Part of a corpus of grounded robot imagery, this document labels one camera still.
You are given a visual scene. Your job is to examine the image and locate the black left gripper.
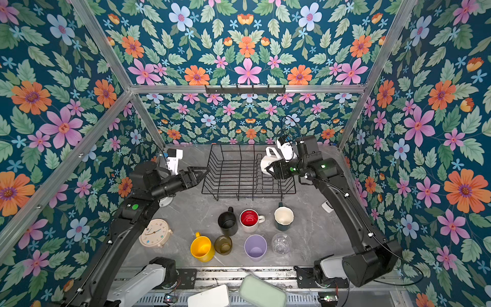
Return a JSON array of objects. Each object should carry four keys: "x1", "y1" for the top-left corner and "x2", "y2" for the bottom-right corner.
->
[{"x1": 148, "y1": 164, "x2": 211, "y2": 201}]

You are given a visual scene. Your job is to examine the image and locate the white ceramic mug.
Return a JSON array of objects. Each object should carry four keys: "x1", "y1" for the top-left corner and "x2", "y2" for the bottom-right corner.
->
[{"x1": 260, "y1": 147, "x2": 283, "y2": 177}]

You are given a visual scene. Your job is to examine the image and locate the yellow mug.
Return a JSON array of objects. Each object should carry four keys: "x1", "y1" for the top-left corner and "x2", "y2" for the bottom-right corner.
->
[{"x1": 190, "y1": 232, "x2": 215, "y2": 263}]

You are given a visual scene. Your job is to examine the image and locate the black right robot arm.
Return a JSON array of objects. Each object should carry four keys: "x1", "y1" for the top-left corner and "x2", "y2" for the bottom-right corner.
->
[{"x1": 265, "y1": 136, "x2": 402, "y2": 287}]

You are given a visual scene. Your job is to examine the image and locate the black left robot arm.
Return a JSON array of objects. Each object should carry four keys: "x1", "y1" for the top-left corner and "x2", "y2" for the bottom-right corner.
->
[{"x1": 54, "y1": 161, "x2": 209, "y2": 306}]

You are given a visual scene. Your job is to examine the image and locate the small white round timer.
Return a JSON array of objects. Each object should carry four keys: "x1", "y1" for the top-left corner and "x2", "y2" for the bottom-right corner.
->
[{"x1": 159, "y1": 196, "x2": 173, "y2": 207}]

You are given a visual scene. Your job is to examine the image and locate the dark green mug cream inside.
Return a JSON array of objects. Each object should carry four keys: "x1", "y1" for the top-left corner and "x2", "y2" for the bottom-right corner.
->
[{"x1": 274, "y1": 202, "x2": 295, "y2": 232}]

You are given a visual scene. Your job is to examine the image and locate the black mug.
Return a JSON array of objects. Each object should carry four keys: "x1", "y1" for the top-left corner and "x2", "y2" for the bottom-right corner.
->
[{"x1": 217, "y1": 207, "x2": 239, "y2": 237}]

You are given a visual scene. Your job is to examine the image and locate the white mug red inside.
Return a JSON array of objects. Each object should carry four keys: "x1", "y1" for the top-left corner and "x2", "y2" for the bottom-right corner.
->
[{"x1": 240, "y1": 209, "x2": 265, "y2": 234}]

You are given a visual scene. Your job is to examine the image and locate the beige alarm clock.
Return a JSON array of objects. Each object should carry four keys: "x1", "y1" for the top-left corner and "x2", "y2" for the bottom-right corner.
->
[{"x1": 139, "y1": 219, "x2": 173, "y2": 248}]

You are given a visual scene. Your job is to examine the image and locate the clear glass tumbler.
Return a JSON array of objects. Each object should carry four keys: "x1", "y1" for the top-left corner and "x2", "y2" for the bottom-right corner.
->
[{"x1": 272, "y1": 233, "x2": 292, "y2": 255}]

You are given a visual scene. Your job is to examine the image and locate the olive green glass tumbler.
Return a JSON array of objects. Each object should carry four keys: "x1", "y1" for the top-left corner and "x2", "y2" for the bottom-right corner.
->
[{"x1": 214, "y1": 235, "x2": 233, "y2": 255}]

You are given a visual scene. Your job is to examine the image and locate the lilac plastic cup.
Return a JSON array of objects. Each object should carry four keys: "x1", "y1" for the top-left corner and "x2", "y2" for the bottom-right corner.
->
[{"x1": 244, "y1": 235, "x2": 268, "y2": 261}]

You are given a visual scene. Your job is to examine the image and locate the pale green rectangular box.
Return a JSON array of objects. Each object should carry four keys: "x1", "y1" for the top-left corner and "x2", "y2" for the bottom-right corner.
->
[{"x1": 239, "y1": 275, "x2": 287, "y2": 307}]

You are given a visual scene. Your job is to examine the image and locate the white rectangular box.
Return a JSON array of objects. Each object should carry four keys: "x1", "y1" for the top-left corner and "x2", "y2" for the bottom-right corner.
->
[{"x1": 187, "y1": 285, "x2": 231, "y2": 307}]

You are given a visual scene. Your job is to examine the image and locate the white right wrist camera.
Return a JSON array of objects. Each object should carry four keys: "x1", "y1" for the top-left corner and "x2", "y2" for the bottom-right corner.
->
[{"x1": 276, "y1": 136, "x2": 297, "y2": 161}]

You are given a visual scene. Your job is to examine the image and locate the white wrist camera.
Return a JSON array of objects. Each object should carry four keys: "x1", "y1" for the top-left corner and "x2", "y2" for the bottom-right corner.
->
[
  {"x1": 276, "y1": 136, "x2": 297, "y2": 161},
  {"x1": 166, "y1": 148, "x2": 184, "y2": 175}
]

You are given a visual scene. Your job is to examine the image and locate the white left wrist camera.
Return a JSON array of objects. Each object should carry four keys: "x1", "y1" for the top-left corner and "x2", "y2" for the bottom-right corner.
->
[{"x1": 166, "y1": 148, "x2": 184, "y2": 175}]

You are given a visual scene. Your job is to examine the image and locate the black wire dish rack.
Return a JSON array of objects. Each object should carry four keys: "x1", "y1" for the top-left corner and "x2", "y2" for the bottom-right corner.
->
[{"x1": 202, "y1": 144, "x2": 296, "y2": 201}]

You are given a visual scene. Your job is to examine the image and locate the black wall hook rail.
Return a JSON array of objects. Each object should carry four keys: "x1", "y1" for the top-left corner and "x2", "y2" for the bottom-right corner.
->
[{"x1": 205, "y1": 85, "x2": 286, "y2": 95}]

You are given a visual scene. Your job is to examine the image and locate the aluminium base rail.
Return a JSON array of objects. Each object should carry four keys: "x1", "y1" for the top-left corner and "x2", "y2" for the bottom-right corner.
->
[{"x1": 126, "y1": 265, "x2": 404, "y2": 292}]

